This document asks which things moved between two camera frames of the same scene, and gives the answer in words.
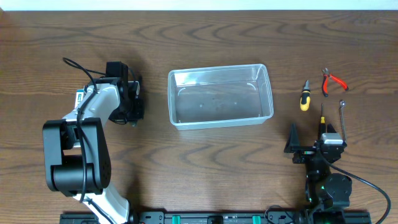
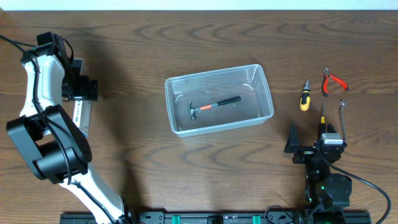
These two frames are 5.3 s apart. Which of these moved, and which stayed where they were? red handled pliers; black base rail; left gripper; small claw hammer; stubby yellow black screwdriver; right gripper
Moved: small claw hammer; left gripper
Stayed: stubby yellow black screwdriver; black base rail; right gripper; red handled pliers
